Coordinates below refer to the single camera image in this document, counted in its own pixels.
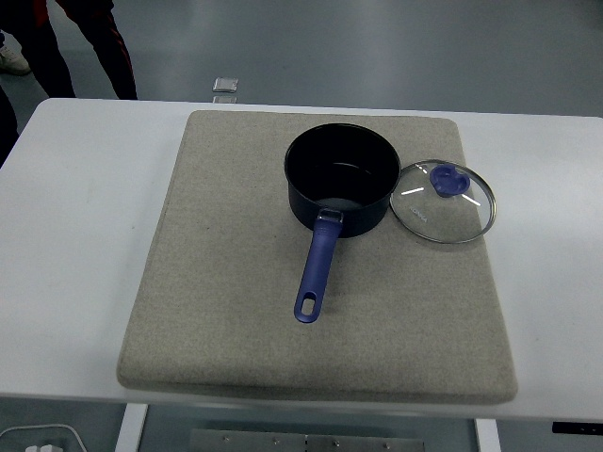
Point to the black flat device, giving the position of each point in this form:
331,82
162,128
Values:
579,427

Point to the person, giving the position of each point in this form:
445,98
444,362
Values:
52,56
14,59

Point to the white table leg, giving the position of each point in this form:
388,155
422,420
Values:
129,431
487,438

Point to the grey metal plate with screws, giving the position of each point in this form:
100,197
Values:
306,441

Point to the beige fabric mat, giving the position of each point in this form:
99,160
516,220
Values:
235,282

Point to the glass lid with blue knob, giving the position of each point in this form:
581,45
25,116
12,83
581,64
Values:
450,181

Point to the small silver floor plate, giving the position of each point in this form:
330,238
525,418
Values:
225,99

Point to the white power adapter block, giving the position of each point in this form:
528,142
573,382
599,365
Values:
44,448

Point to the silver floor outlet plate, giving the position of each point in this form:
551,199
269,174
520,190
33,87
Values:
226,84

